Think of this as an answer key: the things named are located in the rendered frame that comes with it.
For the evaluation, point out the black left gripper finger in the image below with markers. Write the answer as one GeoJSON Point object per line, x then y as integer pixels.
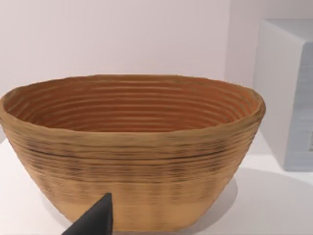
{"type": "Point", "coordinates": [98, 218]}

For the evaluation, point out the brown woven basket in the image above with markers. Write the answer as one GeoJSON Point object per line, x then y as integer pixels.
{"type": "Point", "coordinates": [137, 151]}

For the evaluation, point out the pale grey cabinet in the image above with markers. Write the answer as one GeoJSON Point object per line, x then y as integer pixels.
{"type": "Point", "coordinates": [288, 98]}

